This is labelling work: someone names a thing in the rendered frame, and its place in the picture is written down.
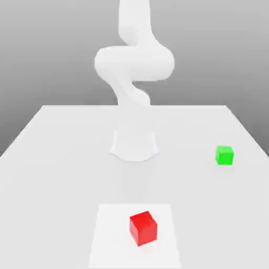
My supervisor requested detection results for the small red cube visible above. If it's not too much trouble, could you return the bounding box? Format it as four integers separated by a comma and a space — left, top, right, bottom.
129, 210, 158, 247

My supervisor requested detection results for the small green cube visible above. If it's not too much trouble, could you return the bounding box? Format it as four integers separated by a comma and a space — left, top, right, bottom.
215, 145, 234, 166

